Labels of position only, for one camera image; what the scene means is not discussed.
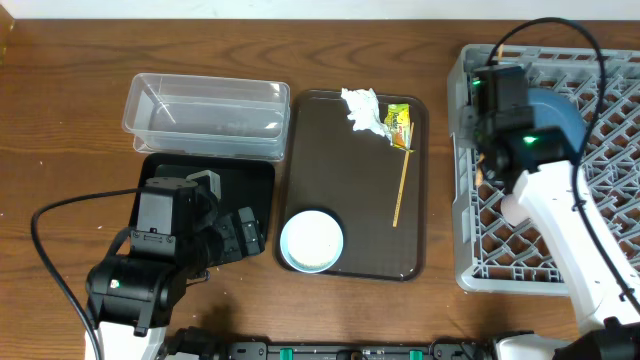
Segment crumpled white tissue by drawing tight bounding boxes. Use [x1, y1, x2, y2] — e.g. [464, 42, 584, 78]
[341, 88, 390, 137]

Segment blue plate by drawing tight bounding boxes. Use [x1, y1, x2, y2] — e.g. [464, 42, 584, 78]
[528, 88, 586, 164]

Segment pink cup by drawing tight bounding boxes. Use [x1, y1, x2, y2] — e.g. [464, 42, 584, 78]
[500, 194, 529, 227]

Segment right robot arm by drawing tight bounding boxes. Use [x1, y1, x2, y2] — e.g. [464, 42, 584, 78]
[470, 65, 639, 359]

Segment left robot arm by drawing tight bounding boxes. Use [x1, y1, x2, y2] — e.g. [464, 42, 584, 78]
[86, 171, 265, 359]

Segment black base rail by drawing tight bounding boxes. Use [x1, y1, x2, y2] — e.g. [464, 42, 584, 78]
[159, 327, 501, 360]

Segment yellow green snack wrapper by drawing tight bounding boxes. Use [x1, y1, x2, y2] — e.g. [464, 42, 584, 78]
[384, 104, 412, 152]

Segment clear plastic bin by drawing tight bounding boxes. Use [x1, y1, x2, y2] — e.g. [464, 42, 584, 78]
[122, 73, 290, 162]

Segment grey dishwasher rack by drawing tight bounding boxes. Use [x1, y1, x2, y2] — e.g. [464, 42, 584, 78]
[447, 44, 639, 296]

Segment brown serving tray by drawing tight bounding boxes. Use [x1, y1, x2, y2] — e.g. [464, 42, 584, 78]
[279, 90, 429, 282]

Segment black plastic tray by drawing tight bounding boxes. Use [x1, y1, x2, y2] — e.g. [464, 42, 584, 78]
[138, 153, 275, 242]

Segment light blue rice bowl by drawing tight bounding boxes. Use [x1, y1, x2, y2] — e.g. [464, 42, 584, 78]
[279, 210, 344, 273]

